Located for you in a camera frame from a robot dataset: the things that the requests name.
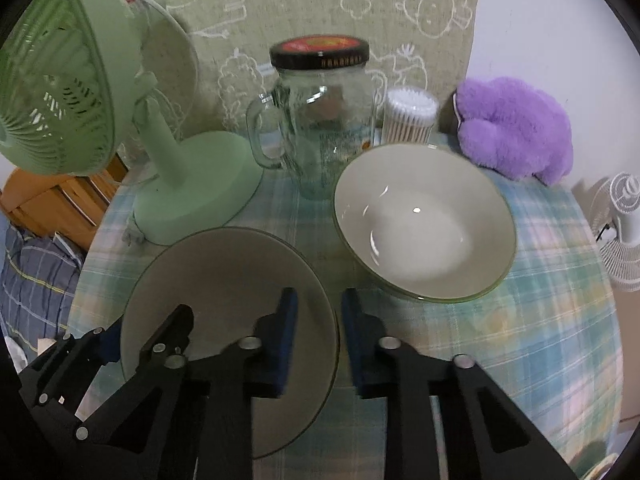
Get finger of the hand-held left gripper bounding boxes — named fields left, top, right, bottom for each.
left=73, top=305, right=196, bottom=445
left=17, top=317, right=124, bottom=411

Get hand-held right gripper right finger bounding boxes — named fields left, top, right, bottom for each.
left=341, top=288, right=583, bottom=480

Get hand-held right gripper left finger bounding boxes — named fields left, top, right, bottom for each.
left=90, top=287, right=301, bottom=480

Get medium grey floral bowl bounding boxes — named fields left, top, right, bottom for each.
left=120, top=226, right=341, bottom=460

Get large grey floral bowl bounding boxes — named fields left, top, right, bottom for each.
left=332, top=142, right=517, bottom=303

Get blue plaid cloth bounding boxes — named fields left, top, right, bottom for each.
left=0, top=220, right=86, bottom=356

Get wooden chair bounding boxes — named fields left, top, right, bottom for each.
left=0, top=152, right=126, bottom=238

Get plaid tablecloth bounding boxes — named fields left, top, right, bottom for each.
left=67, top=130, right=623, bottom=480

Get glass jar with black lid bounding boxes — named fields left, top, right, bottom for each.
left=245, top=34, right=378, bottom=200

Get cotton swab container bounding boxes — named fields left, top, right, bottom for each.
left=382, top=87, right=440, bottom=147

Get purple plush toy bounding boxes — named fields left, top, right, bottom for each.
left=452, top=76, right=573, bottom=187

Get green desk fan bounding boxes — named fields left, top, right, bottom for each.
left=0, top=0, right=265, bottom=246

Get white desk fan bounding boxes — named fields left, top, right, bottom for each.
left=585, top=172, right=640, bottom=293

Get green printed cloth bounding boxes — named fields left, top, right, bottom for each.
left=115, top=0, right=483, bottom=136

